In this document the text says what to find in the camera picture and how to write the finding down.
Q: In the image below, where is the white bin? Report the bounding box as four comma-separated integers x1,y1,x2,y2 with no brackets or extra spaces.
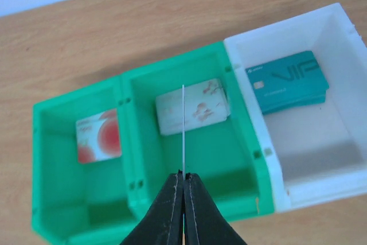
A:
224,3,366,212

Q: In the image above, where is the red white card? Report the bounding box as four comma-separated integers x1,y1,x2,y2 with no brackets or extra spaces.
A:
76,109,122,164

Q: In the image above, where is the thin white card edge-on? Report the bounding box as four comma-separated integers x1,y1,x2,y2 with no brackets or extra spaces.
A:
182,85,186,180

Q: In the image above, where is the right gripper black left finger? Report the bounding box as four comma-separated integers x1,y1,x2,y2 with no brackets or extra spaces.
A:
121,172,184,245

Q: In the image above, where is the teal card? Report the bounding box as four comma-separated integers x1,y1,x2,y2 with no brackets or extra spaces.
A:
245,50,329,115

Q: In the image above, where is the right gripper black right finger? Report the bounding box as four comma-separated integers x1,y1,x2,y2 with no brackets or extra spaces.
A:
183,173,246,245

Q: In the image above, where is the grey card in bin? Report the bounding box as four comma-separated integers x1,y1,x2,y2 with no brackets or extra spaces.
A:
155,79,231,135

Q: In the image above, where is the green double bin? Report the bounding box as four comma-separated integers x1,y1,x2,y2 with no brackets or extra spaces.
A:
32,42,275,244

